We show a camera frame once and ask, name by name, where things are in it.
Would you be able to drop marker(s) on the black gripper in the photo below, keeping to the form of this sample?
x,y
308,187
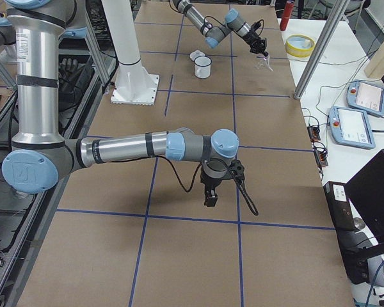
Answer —
x,y
253,40
208,181

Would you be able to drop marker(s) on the white cup lid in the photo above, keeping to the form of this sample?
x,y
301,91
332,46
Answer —
x,y
193,55

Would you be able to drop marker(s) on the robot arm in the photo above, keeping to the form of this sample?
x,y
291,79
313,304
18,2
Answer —
x,y
233,23
40,155

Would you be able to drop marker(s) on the white enamel cup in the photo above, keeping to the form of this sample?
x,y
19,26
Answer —
x,y
202,67

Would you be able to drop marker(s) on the yellow tape roll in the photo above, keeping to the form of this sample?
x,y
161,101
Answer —
x,y
300,46

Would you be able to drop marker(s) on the red cylinder bottle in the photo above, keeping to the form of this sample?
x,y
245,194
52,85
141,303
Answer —
x,y
289,5

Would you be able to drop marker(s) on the far teach pendant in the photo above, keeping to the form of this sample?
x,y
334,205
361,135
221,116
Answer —
x,y
366,96

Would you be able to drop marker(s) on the teach pendant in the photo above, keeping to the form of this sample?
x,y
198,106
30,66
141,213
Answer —
x,y
366,96
351,127

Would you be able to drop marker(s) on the near teach pendant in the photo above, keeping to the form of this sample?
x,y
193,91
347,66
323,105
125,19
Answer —
x,y
351,127

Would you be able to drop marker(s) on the black desktop box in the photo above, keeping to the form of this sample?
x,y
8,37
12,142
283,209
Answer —
x,y
339,206

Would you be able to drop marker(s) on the black monitor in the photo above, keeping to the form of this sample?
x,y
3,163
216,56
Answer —
x,y
366,192

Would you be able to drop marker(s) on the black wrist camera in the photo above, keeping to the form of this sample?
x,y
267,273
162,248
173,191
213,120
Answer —
x,y
237,170
259,25

